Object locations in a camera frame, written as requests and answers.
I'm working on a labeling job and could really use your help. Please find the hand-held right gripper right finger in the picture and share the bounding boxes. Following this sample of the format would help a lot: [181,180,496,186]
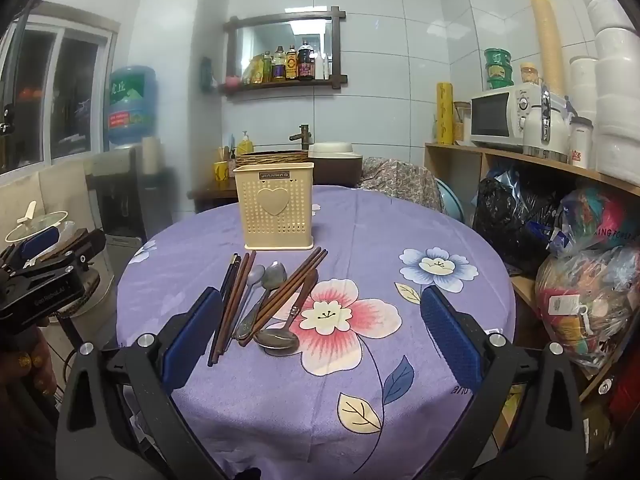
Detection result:
[420,285,588,480]

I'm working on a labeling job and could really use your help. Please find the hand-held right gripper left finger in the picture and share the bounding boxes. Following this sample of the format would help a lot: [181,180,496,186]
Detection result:
[55,287,226,480]

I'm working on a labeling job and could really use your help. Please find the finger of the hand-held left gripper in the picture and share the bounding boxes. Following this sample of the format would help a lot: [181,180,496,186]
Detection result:
[0,227,62,273]
[30,229,107,278]

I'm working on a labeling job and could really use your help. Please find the black chopstick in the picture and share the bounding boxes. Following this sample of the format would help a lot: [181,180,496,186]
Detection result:
[212,255,241,365]
[207,253,237,367]

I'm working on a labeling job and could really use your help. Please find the small silver spoon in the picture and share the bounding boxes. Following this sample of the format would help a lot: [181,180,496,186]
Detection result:
[234,265,266,340]

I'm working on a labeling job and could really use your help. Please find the large brown-handled spoon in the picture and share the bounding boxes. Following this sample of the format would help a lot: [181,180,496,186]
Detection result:
[254,269,319,357]

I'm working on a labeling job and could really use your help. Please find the beige perforated cutlery basket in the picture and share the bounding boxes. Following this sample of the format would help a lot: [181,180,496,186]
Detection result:
[232,161,316,252]

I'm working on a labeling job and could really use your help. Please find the person's left hand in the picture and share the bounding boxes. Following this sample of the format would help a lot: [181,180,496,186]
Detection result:
[0,332,58,411]

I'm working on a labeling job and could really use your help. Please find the glass pot lid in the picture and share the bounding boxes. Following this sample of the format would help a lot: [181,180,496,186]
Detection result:
[4,201,69,243]

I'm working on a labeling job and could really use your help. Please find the water dispenser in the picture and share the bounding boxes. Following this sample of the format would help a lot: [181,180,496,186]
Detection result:
[90,142,168,243]

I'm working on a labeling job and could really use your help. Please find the purple floral tablecloth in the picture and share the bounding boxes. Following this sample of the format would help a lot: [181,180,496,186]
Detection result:
[116,185,517,476]

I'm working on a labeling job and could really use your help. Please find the black plastic bag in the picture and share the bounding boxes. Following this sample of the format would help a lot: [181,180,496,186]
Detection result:
[471,164,558,275]

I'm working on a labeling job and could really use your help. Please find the light blue basin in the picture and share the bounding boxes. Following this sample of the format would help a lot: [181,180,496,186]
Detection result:
[435,178,466,223]

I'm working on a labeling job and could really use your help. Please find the clear bag of packets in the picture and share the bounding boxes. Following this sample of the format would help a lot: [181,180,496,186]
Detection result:
[534,247,640,373]

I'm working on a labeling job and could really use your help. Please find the blue water jug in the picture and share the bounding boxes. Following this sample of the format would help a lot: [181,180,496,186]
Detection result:
[107,65,158,148]

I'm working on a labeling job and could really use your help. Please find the window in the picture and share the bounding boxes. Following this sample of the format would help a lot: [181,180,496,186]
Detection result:
[0,10,121,173]

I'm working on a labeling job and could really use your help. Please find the floral cloth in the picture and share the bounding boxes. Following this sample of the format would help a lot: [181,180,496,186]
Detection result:
[360,156,446,213]

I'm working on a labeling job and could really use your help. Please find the wooden shelf cabinet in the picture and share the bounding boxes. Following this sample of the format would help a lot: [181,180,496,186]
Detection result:
[424,141,640,461]

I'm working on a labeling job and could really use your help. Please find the colourful plastic bag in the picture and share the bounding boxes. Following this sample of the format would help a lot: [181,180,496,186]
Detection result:
[547,184,640,261]

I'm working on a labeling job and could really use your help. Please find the woven basket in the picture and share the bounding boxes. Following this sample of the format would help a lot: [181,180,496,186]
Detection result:
[235,149,310,167]

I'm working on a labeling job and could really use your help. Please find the brown basin with white rim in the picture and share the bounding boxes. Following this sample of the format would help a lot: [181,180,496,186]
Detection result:
[307,141,364,186]

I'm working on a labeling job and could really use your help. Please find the glass jar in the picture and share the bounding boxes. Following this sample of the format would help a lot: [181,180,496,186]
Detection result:
[453,101,472,143]

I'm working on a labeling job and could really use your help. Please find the yellow roll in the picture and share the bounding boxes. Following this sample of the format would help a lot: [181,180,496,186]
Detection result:
[436,81,454,145]

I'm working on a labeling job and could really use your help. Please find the white microwave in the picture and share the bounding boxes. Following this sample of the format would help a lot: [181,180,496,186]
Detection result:
[469,85,545,149]

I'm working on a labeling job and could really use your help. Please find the bronze faucet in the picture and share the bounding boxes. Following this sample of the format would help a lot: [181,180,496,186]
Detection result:
[289,124,313,150]

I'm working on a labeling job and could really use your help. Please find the white kettle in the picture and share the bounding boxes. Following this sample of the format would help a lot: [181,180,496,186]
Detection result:
[521,85,572,162]

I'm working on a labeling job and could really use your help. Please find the white jar with red label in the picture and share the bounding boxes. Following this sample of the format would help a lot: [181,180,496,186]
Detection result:
[569,116,594,169]

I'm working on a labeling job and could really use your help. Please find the yellow packet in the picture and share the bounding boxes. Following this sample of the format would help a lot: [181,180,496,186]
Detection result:
[243,55,265,85]

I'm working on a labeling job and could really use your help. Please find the stack of green noodle cups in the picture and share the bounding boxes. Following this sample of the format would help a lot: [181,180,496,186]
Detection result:
[483,47,516,90]

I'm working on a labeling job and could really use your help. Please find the dark sauce bottle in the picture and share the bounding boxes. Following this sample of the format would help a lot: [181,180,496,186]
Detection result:
[297,40,316,81]

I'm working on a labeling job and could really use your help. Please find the stack of yellow paper cups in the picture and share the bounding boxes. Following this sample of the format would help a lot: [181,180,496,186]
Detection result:
[527,0,567,102]

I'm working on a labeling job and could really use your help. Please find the wooden wall shelf with mirror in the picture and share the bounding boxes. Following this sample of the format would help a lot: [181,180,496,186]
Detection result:
[221,6,349,99]

